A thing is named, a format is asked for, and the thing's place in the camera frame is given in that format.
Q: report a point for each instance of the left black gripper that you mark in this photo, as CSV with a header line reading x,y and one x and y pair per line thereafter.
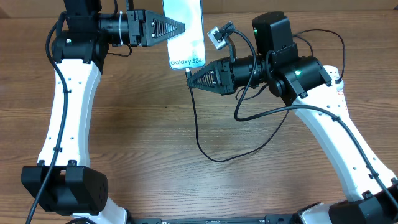
x,y
146,35

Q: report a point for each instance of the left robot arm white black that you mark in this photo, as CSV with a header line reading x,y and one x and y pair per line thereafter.
x,y
62,181

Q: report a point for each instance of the blue screen Galaxy smartphone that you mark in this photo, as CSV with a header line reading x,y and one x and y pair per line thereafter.
x,y
186,50

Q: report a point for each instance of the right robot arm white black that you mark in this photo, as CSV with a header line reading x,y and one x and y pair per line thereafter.
x,y
314,92

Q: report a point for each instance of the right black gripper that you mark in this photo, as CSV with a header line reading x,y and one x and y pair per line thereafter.
x,y
224,74

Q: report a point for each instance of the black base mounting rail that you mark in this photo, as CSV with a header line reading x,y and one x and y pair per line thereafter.
x,y
211,221

